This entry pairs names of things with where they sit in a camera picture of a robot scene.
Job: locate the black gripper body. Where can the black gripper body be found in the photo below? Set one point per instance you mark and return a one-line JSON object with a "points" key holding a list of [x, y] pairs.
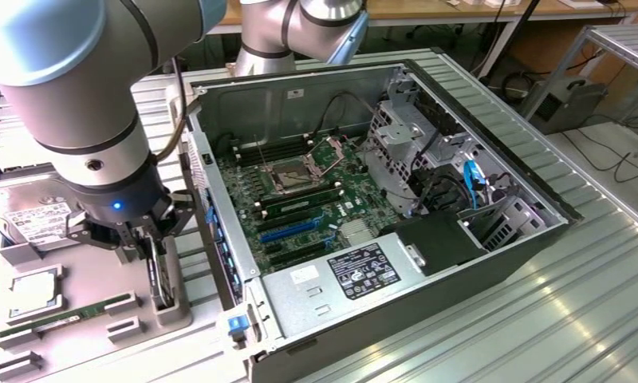
{"points": [[118, 195]]}

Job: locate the black graphics card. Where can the black graphics card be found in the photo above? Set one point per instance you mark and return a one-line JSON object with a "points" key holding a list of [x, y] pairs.
{"points": [[158, 279]]}

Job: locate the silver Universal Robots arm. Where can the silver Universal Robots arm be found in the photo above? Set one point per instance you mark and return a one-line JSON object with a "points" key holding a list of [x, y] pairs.
{"points": [[58, 60]]}

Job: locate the small blue card clip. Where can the small blue card clip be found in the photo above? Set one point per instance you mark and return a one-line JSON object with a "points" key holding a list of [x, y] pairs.
{"points": [[209, 215]]}

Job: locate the silver hard disk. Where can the silver hard disk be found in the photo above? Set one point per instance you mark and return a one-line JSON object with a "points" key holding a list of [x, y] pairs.
{"points": [[26, 215]]}

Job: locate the silver CPU chip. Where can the silver CPU chip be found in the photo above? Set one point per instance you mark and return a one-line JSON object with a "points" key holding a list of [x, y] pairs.
{"points": [[32, 291]]}

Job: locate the thin locking lever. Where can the thin locking lever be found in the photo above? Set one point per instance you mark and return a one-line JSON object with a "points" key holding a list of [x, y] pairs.
{"points": [[261, 155]]}

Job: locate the CPU socket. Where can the CPU socket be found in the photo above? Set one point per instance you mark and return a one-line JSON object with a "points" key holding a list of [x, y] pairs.
{"points": [[289, 175]]}

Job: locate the installed green RAM stick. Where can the installed green RAM stick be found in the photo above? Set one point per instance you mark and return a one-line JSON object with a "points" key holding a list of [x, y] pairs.
{"points": [[302, 202]]}

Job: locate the grey parts rack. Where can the grey parts rack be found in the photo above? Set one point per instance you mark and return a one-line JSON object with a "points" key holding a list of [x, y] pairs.
{"points": [[85, 351]]}

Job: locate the blue case latch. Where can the blue case latch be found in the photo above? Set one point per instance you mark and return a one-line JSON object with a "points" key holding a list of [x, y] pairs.
{"points": [[236, 324]]}

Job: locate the metal socket cover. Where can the metal socket cover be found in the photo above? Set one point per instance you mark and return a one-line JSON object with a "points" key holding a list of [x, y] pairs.
{"points": [[326, 153]]}

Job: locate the green motherboard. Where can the green motherboard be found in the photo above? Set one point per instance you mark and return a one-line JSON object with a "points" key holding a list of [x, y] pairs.
{"points": [[345, 191]]}

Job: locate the grey power supply unit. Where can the grey power supply unit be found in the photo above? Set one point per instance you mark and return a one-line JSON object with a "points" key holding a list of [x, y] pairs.
{"points": [[308, 303]]}

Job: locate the silver chipset heatsink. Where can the silver chipset heatsink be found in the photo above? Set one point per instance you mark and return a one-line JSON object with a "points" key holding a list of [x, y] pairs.
{"points": [[357, 231]]}

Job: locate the metal disk bay cage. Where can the metal disk bay cage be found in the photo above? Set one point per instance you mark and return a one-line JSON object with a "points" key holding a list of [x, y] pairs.
{"points": [[398, 151]]}

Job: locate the open black PC case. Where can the open black PC case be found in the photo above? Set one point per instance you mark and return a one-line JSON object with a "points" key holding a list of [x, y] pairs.
{"points": [[457, 299]]}

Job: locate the wooden desk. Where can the wooden desk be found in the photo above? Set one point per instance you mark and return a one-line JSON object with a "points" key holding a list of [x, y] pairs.
{"points": [[430, 10]]}

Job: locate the grey box device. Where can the grey box device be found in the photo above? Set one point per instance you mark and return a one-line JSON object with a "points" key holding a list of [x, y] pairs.
{"points": [[569, 103]]}

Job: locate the metal slat table frame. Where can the metal slat table frame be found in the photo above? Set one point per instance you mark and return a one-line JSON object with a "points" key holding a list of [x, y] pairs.
{"points": [[617, 44]]}

